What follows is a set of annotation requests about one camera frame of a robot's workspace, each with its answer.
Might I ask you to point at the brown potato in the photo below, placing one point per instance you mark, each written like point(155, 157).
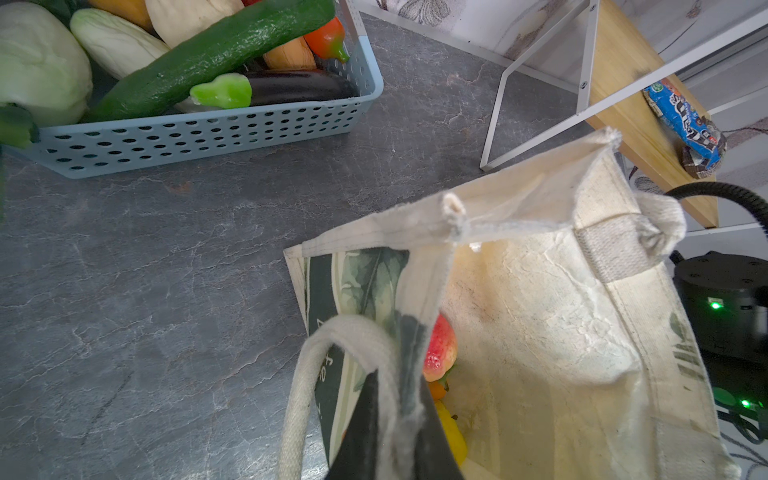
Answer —
point(294, 55)

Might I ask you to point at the white chinese cabbage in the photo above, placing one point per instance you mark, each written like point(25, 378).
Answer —
point(44, 70)

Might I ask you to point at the yellow banana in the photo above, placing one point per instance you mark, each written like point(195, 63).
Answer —
point(455, 439)

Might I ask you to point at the white garlic bulb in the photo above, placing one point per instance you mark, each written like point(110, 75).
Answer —
point(176, 21)

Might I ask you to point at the red peach fruit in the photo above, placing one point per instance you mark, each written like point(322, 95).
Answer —
point(442, 350)

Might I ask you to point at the red chili pepper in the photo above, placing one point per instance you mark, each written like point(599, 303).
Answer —
point(323, 34)

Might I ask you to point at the blue plastic vegetable basket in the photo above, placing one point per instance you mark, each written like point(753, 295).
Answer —
point(95, 149)

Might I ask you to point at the cream canvas grocery bag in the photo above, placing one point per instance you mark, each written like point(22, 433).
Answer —
point(576, 359)

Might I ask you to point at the dark purple eggplant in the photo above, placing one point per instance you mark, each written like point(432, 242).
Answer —
point(260, 88)

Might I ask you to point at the white wooden two-tier shelf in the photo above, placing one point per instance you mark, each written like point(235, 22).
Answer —
point(617, 65)

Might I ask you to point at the green leafy vegetable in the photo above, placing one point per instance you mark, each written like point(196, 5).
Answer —
point(17, 127)

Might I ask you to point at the green cucumber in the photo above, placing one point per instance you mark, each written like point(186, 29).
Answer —
point(219, 49)

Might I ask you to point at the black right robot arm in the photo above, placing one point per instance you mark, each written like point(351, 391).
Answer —
point(725, 299)

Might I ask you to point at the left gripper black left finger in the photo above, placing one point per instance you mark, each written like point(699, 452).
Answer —
point(357, 456)

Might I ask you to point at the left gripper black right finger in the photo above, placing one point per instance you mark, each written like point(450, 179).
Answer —
point(433, 458)

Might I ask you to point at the blue chocolate bar packet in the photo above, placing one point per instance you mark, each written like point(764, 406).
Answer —
point(704, 145)

